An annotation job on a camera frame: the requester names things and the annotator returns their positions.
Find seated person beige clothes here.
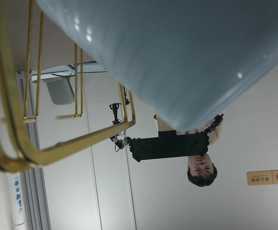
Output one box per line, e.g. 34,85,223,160
129,114,223,187

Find wooden wall sign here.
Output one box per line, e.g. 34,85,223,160
246,170,278,186

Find gold wire cup holder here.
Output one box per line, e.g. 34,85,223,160
0,0,136,173

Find grey office chair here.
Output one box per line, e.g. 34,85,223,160
43,77,75,105

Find light blue cup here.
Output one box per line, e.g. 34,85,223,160
38,0,278,131

